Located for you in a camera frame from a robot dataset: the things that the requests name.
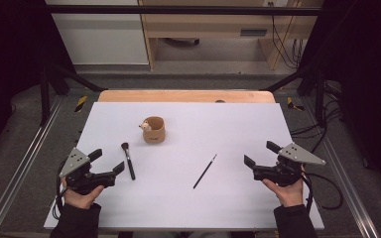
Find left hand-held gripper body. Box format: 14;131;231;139
59;147;117;196

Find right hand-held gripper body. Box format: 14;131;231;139
251;142;326;187

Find black makeup brush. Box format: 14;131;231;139
120;142;137;181

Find thin black brush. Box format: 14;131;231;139
192;153;218;190

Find tan pouch with bear figure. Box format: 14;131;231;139
138;115;167;145

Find person's left hand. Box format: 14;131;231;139
61;178;105;210

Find person's right hand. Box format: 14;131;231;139
262;165;307;208

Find yellow black tape marker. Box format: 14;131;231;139
286;96;306;112
73;95;89;113

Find wooden table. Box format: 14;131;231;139
97;89;277;104

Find black curtain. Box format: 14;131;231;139
0;0;77;165
299;0;381;192

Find white cabinet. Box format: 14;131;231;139
45;0;150;65

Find wooden desk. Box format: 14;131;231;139
138;0;325;71

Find black horizontal bar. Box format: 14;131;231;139
45;4;323;16

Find black floor cables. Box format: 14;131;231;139
290;80;345;154

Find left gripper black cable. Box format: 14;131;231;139
52;163;69;221

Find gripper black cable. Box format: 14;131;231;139
52;163;69;221
301;172;344;214

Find aluminium rail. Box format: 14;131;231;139
0;95;65;238
301;97;381;238

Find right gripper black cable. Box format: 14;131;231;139
301;172;344;214

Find black frame stand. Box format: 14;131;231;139
39;62;107;127
263;62;329;129

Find hanging black cables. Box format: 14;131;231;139
268;1;305;69

